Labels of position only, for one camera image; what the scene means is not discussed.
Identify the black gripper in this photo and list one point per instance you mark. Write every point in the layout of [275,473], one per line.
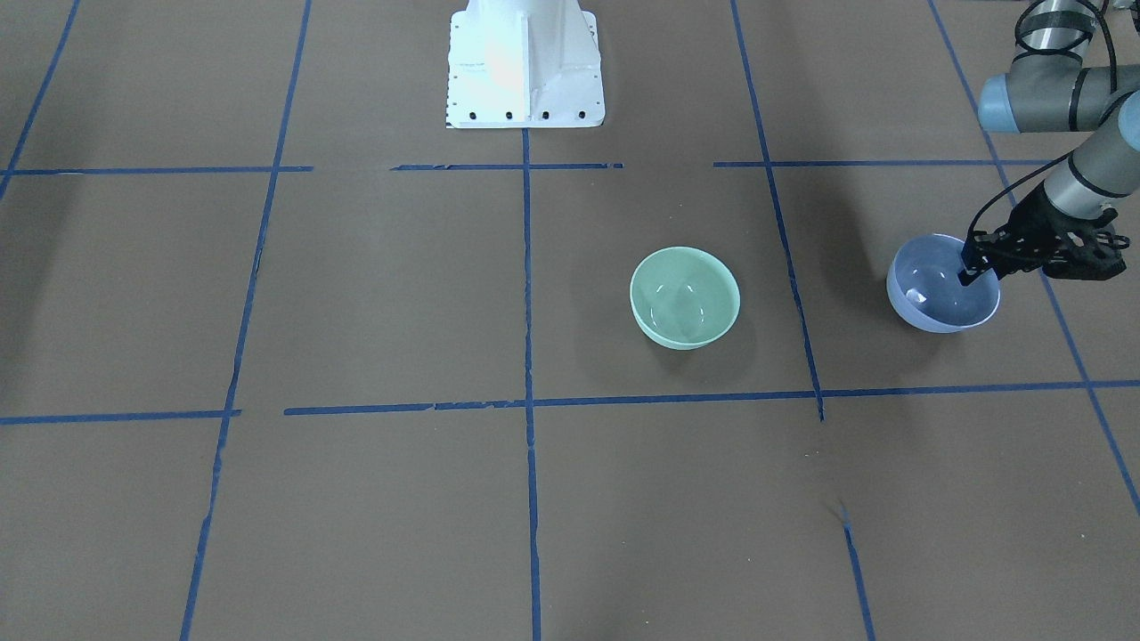
[1030,219]

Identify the blue bowl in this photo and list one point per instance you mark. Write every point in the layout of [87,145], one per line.
[924,288]

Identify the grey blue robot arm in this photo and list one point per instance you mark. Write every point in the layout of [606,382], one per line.
[1050,89]

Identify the green bowl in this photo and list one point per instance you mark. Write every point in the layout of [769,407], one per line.
[683,298]

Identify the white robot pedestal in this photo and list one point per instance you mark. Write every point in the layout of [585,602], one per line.
[524,64]

